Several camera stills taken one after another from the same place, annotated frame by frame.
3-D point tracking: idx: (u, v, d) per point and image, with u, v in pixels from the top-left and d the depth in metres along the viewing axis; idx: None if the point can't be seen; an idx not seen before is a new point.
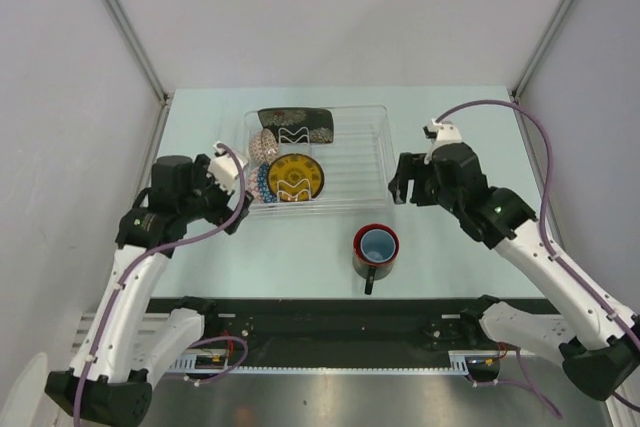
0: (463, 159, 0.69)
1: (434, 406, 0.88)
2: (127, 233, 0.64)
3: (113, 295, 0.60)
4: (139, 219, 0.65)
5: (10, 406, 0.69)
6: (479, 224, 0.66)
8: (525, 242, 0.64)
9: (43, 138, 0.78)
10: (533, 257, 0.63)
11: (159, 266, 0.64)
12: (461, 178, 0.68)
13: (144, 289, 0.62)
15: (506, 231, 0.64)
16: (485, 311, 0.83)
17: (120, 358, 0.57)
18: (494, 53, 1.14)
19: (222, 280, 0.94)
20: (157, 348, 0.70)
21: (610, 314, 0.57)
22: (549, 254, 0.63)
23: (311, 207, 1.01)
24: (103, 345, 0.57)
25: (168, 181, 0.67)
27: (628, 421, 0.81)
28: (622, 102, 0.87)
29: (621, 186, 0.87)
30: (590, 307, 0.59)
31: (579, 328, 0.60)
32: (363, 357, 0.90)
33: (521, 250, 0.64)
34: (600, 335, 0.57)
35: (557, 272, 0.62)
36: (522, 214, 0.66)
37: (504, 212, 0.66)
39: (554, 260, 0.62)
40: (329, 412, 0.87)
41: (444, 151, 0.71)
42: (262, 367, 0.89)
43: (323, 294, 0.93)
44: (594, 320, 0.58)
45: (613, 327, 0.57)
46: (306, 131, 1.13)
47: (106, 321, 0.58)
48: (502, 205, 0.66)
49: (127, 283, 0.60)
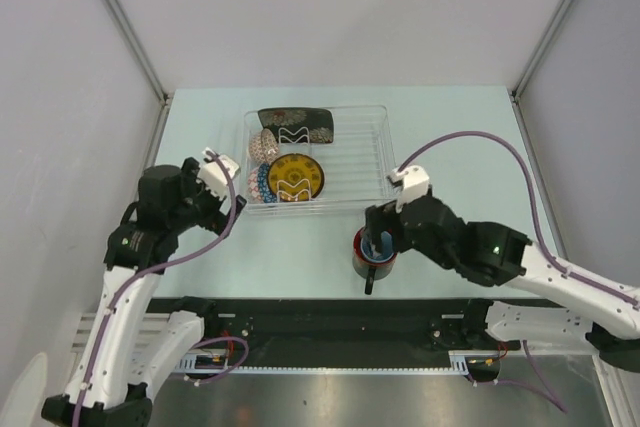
0: (433, 214, 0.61)
1: (434, 406, 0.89)
2: (115, 253, 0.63)
3: (104, 320, 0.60)
4: (127, 238, 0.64)
5: (10, 406, 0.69)
6: (485, 271, 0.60)
8: (537, 270, 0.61)
9: (42, 137, 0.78)
10: (549, 283, 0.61)
11: (152, 285, 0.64)
12: (445, 234, 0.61)
13: (138, 310, 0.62)
15: (515, 269, 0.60)
16: (489, 314, 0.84)
17: (115, 380, 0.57)
18: (494, 53, 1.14)
19: (222, 280, 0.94)
20: (155, 359, 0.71)
21: (635, 303, 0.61)
22: (563, 272, 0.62)
23: (311, 207, 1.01)
24: (97, 371, 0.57)
25: (156, 196, 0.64)
27: (628, 421, 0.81)
28: (621, 103, 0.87)
29: (621, 186, 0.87)
30: (617, 304, 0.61)
31: (614, 327, 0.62)
32: (363, 357, 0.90)
33: (536, 280, 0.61)
34: (638, 328, 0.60)
35: (576, 288, 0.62)
36: (515, 243, 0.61)
37: (504, 250, 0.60)
39: (569, 276, 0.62)
40: (329, 413, 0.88)
41: (411, 212, 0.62)
42: (261, 367, 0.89)
43: (323, 294, 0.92)
44: (627, 317, 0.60)
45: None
46: (306, 132, 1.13)
47: (99, 347, 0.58)
48: (498, 245, 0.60)
49: (117, 306, 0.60)
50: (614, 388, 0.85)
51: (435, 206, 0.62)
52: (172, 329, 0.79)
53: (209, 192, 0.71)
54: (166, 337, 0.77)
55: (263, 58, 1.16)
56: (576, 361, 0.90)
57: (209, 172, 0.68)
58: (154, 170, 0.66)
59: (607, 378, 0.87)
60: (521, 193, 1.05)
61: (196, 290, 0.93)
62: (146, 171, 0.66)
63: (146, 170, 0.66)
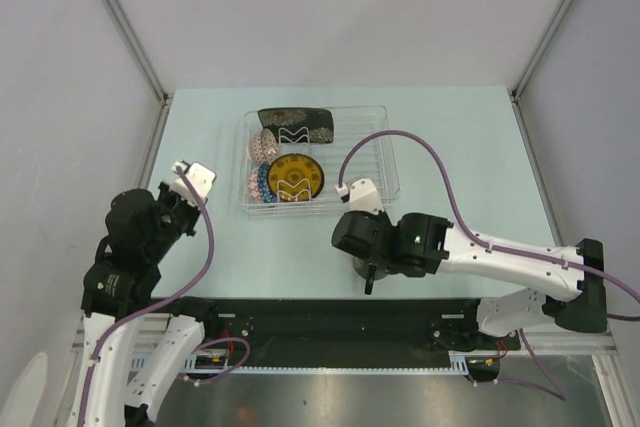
0: (349, 226, 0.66)
1: (434, 406, 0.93)
2: (92, 300, 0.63)
3: (89, 371, 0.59)
4: (102, 283, 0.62)
5: (10, 406, 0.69)
6: (414, 262, 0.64)
8: (460, 252, 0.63)
9: (42, 136, 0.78)
10: (474, 260, 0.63)
11: (133, 329, 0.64)
12: (366, 240, 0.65)
13: (123, 350, 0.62)
15: (438, 254, 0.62)
16: (479, 317, 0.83)
17: (110, 424, 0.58)
18: (494, 53, 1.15)
19: (222, 280, 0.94)
20: (154, 376, 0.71)
21: (564, 263, 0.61)
22: (485, 247, 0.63)
23: (311, 207, 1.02)
24: (89, 418, 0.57)
25: (128, 234, 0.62)
27: (628, 421, 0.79)
28: (621, 103, 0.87)
29: (620, 186, 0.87)
30: (546, 269, 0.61)
31: (551, 291, 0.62)
32: (363, 358, 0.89)
33: (461, 261, 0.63)
34: (570, 287, 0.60)
35: (502, 259, 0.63)
36: (438, 228, 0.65)
37: (425, 237, 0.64)
39: (493, 250, 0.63)
40: (329, 412, 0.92)
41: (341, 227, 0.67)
42: (261, 367, 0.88)
43: (324, 293, 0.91)
44: (557, 278, 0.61)
45: (572, 273, 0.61)
46: (306, 131, 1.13)
47: (87, 395, 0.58)
48: (419, 234, 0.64)
49: (101, 355, 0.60)
50: (614, 388, 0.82)
51: (349, 220, 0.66)
52: (172, 338, 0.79)
53: (186, 202, 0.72)
54: (166, 349, 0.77)
55: (263, 58, 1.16)
56: (576, 361, 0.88)
57: (181, 185, 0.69)
58: (121, 203, 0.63)
59: (606, 378, 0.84)
60: (522, 193, 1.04)
61: (196, 290, 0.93)
62: (114, 205, 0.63)
63: (113, 205, 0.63)
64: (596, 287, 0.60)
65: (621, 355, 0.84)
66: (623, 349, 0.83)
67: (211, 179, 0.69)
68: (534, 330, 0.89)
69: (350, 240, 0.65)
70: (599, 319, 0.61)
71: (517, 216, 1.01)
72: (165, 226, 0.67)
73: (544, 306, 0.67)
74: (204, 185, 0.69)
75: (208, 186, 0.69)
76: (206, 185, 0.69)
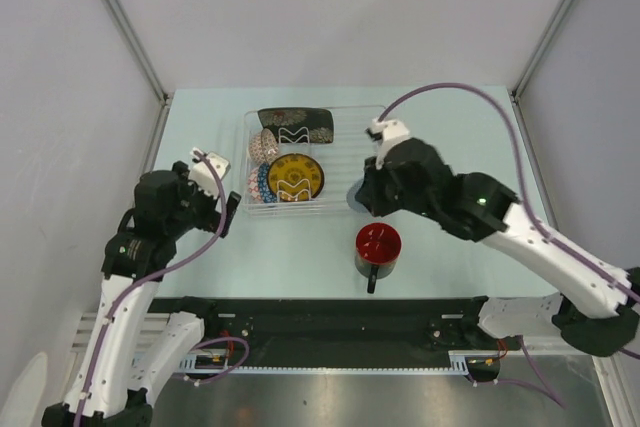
0: (420, 155, 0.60)
1: (434, 407, 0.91)
2: (113, 261, 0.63)
3: (102, 329, 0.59)
4: (124, 247, 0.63)
5: (10, 406, 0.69)
6: (465, 221, 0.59)
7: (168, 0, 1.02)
8: (519, 230, 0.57)
9: (42, 137, 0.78)
10: (528, 244, 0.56)
11: (146, 298, 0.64)
12: (430, 177, 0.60)
13: (136, 316, 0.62)
15: (493, 222, 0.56)
16: (482, 311, 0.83)
17: (114, 392, 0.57)
18: (494, 54, 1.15)
19: (223, 281, 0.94)
20: (156, 360, 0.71)
21: (613, 283, 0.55)
22: (543, 236, 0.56)
23: (311, 207, 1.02)
24: (96, 380, 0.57)
25: (153, 204, 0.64)
27: (628, 421, 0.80)
28: (622, 103, 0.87)
29: (621, 185, 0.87)
30: (592, 280, 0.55)
31: (584, 303, 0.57)
32: (362, 357, 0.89)
33: (515, 240, 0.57)
34: (611, 308, 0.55)
35: (556, 255, 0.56)
36: (505, 198, 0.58)
37: (490, 201, 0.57)
39: (550, 241, 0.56)
40: (329, 413, 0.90)
41: (398, 155, 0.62)
42: (261, 367, 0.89)
43: (325, 294, 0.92)
44: (600, 294, 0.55)
45: (617, 294, 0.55)
46: (306, 131, 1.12)
47: (97, 356, 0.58)
48: (485, 196, 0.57)
49: (116, 315, 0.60)
50: (614, 388, 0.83)
51: (422, 149, 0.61)
52: (173, 331, 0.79)
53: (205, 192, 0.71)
54: (168, 339, 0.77)
55: (264, 58, 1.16)
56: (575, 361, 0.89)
57: (199, 173, 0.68)
58: (152, 176, 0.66)
59: (606, 378, 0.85)
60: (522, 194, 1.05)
61: (197, 290, 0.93)
62: (143, 177, 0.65)
63: (143, 177, 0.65)
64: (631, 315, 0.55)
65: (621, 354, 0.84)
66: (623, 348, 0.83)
67: (225, 165, 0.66)
68: None
69: (420, 171, 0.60)
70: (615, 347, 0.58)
71: None
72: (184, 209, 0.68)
73: (555, 317, 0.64)
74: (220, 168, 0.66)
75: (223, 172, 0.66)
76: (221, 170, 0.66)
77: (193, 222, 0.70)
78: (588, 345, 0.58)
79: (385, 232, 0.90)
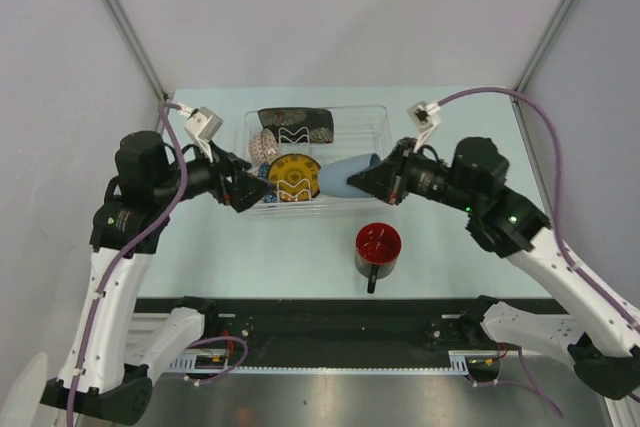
0: (491, 163, 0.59)
1: (434, 406, 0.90)
2: (101, 232, 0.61)
3: (93, 304, 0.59)
4: (112, 218, 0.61)
5: (10, 406, 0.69)
6: (493, 233, 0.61)
7: (168, 0, 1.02)
8: (544, 253, 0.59)
9: (42, 137, 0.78)
10: (552, 269, 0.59)
11: (142, 266, 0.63)
12: (491, 186, 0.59)
13: (129, 289, 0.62)
15: (522, 242, 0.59)
16: (486, 314, 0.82)
17: (109, 365, 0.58)
18: (494, 54, 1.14)
19: (223, 281, 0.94)
20: (156, 345, 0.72)
21: (631, 323, 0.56)
22: (569, 264, 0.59)
23: (311, 207, 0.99)
24: (89, 356, 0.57)
25: (137, 173, 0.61)
27: (628, 421, 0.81)
28: (622, 103, 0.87)
29: (621, 185, 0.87)
30: (610, 316, 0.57)
31: (598, 337, 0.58)
32: (362, 357, 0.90)
33: (540, 262, 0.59)
34: (624, 346, 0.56)
35: (579, 285, 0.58)
36: (537, 221, 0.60)
37: (520, 220, 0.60)
39: (574, 271, 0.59)
40: (329, 412, 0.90)
41: (472, 154, 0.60)
42: (262, 367, 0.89)
43: (325, 294, 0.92)
44: (616, 331, 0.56)
45: (634, 336, 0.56)
46: (306, 132, 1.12)
47: (89, 332, 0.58)
48: (517, 215, 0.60)
49: (106, 290, 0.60)
50: None
51: (494, 152, 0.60)
52: (174, 322, 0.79)
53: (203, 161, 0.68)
54: (165, 328, 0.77)
55: (264, 58, 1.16)
56: None
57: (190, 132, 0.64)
58: (131, 141, 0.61)
59: None
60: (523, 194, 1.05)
61: (197, 290, 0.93)
62: (122, 143, 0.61)
63: (122, 144, 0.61)
64: None
65: None
66: None
67: (206, 117, 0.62)
68: None
69: (482, 175, 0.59)
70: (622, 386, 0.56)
71: None
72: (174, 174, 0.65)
73: (572, 348, 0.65)
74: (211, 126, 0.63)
75: (202, 126, 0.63)
76: (201, 123, 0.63)
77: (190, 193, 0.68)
78: (596, 384, 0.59)
79: (385, 232, 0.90)
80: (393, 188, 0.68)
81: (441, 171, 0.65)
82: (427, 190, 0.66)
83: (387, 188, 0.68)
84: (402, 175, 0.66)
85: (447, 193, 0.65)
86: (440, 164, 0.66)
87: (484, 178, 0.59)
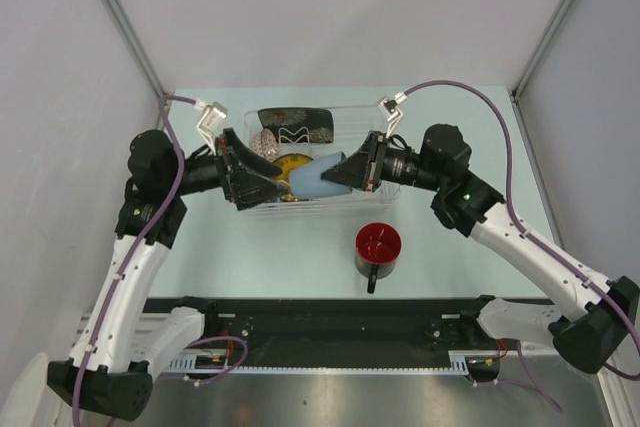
0: (456, 149, 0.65)
1: (434, 406, 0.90)
2: (126, 223, 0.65)
3: (112, 284, 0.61)
4: (138, 210, 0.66)
5: (10, 406, 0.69)
6: (453, 211, 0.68)
7: None
8: (497, 223, 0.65)
9: (42, 137, 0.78)
10: (505, 237, 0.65)
11: (160, 256, 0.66)
12: (454, 169, 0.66)
13: (146, 276, 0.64)
15: (476, 216, 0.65)
16: (484, 308, 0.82)
17: (120, 346, 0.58)
18: (495, 53, 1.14)
19: (223, 281, 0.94)
20: (157, 341, 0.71)
21: (585, 282, 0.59)
22: (521, 232, 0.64)
23: (311, 206, 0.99)
24: (103, 335, 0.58)
25: (152, 174, 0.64)
27: (628, 421, 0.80)
28: (622, 103, 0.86)
29: (621, 185, 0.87)
30: (565, 277, 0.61)
31: (559, 299, 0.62)
32: (363, 357, 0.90)
33: (493, 232, 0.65)
34: (579, 303, 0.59)
35: (531, 250, 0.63)
36: (491, 198, 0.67)
37: (475, 198, 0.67)
39: (527, 237, 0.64)
40: (329, 412, 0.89)
41: (440, 140, 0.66)
42: (261, 367, 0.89)
43: (325, 294, 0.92)
44: (570, 289, 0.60)
45: (589, 293, 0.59)
46: (306, 132, 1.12)
47: (105, 312, 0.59)
48: (472, 193, 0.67)
49: (126, 272, 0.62)
50: (613, 387, 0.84)
51: (459, 139, 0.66)
52: (174, 320, 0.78)
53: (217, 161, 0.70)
54: (167, 326, 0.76)
55: (264, 58, 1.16)
56: None
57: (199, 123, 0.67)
58: (141, 144, 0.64)
59: (607, 378, 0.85)
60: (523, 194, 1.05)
61: (197, 290, 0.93)
62: (133, 148, 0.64)
63: (133, 148, 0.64)
64: (605, 316, 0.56)
65: (622, 354, 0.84)
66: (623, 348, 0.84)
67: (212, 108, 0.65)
68: None
69: (446, 159, 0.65)
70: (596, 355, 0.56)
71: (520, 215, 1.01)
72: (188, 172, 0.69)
73: (552, 325, 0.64)
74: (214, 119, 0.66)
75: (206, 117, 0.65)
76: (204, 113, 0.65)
77: (201, 188, 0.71)
78: (577, 356, 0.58)
79: (385, 232, 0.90)
80: (368, 174, 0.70)
81: (410, 158, 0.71)
82: (397, 174, 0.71)
83: (362, 174, 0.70)
84: (378, 160, 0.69)
85: (416, 177, 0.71)
86: (409, 151, 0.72)
87: (448, 163, 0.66)
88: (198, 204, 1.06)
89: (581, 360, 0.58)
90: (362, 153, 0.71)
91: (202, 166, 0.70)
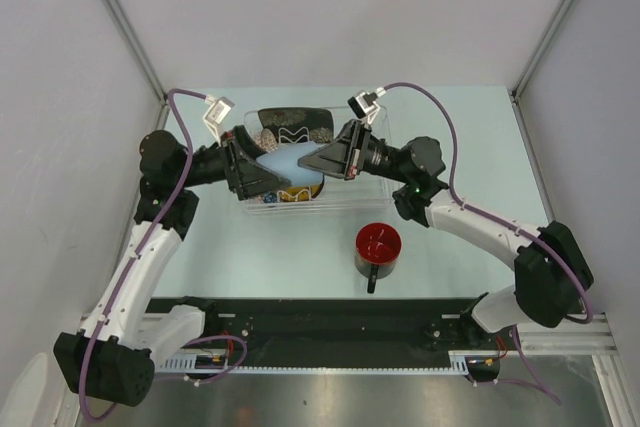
0: (433, 166, 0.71)
1: (434, 406, 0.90)
2: (144, 212, 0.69)
3: (129, 262, 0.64)
4: (157, 200, 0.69)
5: (9, 406, 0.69)
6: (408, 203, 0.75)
7: None
8: (439, 203, 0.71)
9: (40, 137, 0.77)
10: (448, 213, 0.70)
11: (174, 244, 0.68)
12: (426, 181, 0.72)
13: (160, 259, 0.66)
15: (424, 204, 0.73)
16: (474, 304, 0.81)
17: (129, 323, 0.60)
18: (494, 53, 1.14)
19: (223, 280, 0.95)
20: (161, 334, 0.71)
21: (515, 229, 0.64)
22: (459, 205, 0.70)
23: (311, 207, 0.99)
24: (115, 309, 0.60)
25: (163, 176, 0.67)
27: (628, 421, 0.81)
28: (623, 101, 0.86)
29: (622, 184, 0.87)
30: (499, 230, 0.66)
31: (501, 254, 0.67)
32: (363, 357, 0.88)
33: (437, 211, 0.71)
34: (512, 248, 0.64)
35: (470, 216, 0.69)
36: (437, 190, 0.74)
37: (425, 191, 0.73)
39: (465, 208, 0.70)
40: (329, 412, 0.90)
41: (425, 154, 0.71)
42: (262, 367, 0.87)
43: (330, 293, 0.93)
44: (504, 240, 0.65)
45: (519, 239, 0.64)
46: (305, 132, 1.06)
47: (120, 287, 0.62)
48: (421, 187, 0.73)
49: (142, 253, 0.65)
50: (614, 388, 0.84)
51: (436, 154, 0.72)
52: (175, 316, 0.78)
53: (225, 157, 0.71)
54: (167, 322, 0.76)
55: (264, 58, 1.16)
56: (575, 361, 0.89)
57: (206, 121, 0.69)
58: (150, 147, 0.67)
59: (606, 378, 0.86)
60: (523, 194, 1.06)
61: (197, 289, 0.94)
62: (143, 151, 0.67)
63: (142, 152, 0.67)
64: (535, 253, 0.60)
65: (622, 354, 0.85)
66: (624, 349, 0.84)
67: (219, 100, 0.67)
68: (538, 329, 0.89)
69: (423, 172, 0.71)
70: (545, 297, 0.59)
71: (521, 216, 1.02)
72: (198, 166, 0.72)
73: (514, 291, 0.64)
74: (219, 113, 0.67)
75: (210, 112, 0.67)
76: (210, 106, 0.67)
77: (209, 180, 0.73)
78: (535, 304, 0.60)
79: (385, 232, 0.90)
80: (351, 161, 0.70)
81: (388, 151, 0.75)
82: (375, 165, 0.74)
83: (345, 160, 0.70)
84: (361, 149, 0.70)
85: (388, 170, 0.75)
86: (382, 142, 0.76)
87: (424, 175, 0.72)
88: (212, 193, 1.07)
89: (539, 309, 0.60)
90: (344, 140, 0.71)
91: (210, 159, 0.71)
